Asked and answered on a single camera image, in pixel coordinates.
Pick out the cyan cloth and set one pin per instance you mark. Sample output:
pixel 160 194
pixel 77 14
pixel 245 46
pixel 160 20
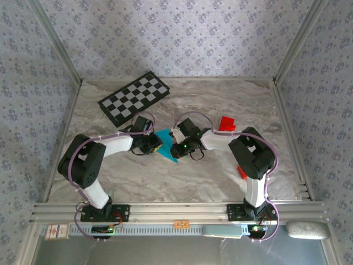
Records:
pixel 166 146

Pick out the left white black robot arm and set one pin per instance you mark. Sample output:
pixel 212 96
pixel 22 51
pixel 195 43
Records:
pixel 95 194

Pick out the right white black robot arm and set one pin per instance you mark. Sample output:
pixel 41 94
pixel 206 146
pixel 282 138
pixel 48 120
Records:
pixel 256 191

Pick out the red stepped block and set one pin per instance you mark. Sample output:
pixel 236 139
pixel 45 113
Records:
pixel 226 122

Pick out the black grey chessboard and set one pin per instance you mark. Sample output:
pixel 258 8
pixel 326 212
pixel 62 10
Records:
pixel 132 96

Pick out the small red oblong block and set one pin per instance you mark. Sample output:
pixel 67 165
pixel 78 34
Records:
pixel 241 172

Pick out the orange label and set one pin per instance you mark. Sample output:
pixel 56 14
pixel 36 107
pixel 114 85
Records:
pixel 182 223

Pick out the red white sticker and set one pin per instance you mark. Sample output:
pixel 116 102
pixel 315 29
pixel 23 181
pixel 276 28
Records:
pixel 56 231

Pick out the grey speckled pad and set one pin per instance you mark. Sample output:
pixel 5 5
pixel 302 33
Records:
pixel 307 230

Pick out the aluminium mounting rail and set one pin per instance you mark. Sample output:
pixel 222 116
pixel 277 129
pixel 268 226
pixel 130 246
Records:
pixel 176 212

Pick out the aluminium table edge rail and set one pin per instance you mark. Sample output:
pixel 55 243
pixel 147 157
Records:
pixel 176 79
pixel 289 138
pixel 63 138

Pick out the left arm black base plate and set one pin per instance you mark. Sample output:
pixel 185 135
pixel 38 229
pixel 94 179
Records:
pixel 121 214

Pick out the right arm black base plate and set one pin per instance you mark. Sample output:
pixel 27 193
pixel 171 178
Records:
pixel 234 212

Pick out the aluminium frame post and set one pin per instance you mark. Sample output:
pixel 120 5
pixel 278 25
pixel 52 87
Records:
pixel 56 41
pixel 299 41

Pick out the aluminium frame leg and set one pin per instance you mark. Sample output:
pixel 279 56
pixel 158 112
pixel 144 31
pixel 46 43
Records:
pixel 331 254
pixel 31 248

